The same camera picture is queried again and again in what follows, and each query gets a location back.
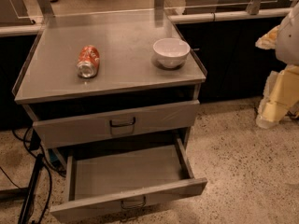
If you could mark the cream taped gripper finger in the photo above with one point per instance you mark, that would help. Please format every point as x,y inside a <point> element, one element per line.
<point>280,94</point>

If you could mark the grey drawer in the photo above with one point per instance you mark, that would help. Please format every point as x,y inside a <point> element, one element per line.
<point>108,125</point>
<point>125,174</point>

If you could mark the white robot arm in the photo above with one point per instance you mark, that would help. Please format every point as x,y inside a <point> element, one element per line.
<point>284,39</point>

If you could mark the grey metal drawer cabinet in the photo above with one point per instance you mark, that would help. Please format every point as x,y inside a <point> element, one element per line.
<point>128,75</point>

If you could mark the grey top drawer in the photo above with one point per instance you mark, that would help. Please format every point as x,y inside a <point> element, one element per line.
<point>108,125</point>

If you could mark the white ceramic bowl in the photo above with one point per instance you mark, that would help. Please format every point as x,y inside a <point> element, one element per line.
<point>171,52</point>

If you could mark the crushed orange soda can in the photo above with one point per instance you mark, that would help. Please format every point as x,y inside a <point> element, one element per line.
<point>88,62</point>

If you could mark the black floor bar stand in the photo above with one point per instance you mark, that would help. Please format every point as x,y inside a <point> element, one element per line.
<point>28,200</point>

